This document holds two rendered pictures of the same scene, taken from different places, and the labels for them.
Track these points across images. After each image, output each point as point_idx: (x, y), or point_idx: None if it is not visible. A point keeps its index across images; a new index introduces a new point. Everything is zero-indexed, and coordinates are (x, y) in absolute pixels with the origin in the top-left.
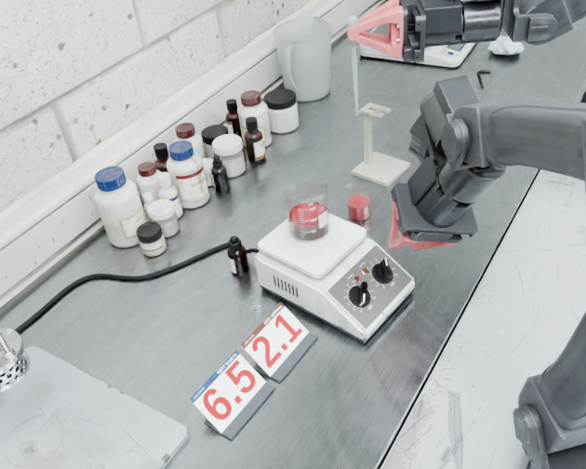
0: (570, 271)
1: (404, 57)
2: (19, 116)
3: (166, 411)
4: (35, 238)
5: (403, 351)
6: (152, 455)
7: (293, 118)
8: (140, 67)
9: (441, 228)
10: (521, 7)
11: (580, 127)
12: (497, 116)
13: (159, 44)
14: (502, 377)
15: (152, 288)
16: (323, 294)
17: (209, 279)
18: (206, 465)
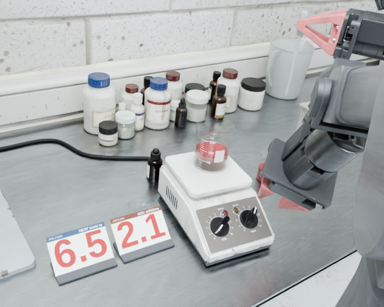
0: None
1: (334, 53)
2: (57, 14)
3: (32, 243)
4: (33, 100)
5: (233, 286)
6: None
7: (257, 101)
8: (161, 23)
9: (296, 188)
10: None
11: None
12: (353, 72)
13: (181, 13)
14: None
15: (87, 163)
16: (191, 211)
17: (128, 174)
18: (28, 293)
